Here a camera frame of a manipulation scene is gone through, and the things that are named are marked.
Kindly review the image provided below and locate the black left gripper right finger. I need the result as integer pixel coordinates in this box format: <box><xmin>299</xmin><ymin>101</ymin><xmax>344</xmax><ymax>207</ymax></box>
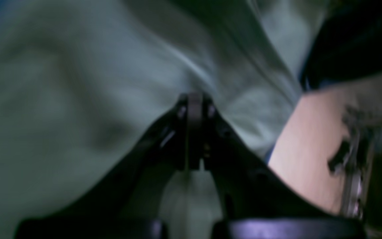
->
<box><xmin>189</xmin><ymin>93</ymin><xmax>366</xmax><ymax>239</ymax></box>

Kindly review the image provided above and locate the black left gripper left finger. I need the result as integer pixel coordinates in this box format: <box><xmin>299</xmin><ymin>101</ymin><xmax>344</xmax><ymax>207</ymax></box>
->
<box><xmin>14</xmin><ymin>94</ymin><xmax>191</xmax><ymax>239</ymax></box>

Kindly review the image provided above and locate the sage green T-shirt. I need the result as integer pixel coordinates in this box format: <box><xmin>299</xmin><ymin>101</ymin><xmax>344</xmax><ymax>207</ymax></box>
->
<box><xmin>0</xmin><ymin>0</ymin><xmax>331</xmax><ymax>239</ymax></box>

